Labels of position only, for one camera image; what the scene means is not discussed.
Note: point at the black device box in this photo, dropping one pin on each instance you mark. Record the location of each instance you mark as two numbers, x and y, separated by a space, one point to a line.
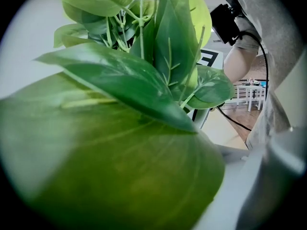
224 24

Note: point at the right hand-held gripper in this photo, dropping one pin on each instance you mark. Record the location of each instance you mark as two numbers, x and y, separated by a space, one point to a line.
213 59

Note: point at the white table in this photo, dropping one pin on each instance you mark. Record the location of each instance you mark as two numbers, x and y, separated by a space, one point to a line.
249 88

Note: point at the person's right forearm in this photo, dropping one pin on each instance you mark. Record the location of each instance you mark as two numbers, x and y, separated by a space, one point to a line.
237 63

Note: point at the green plant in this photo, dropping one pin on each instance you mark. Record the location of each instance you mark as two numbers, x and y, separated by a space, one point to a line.
120 80

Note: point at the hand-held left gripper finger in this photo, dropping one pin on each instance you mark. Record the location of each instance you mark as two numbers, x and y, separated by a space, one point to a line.
232 188

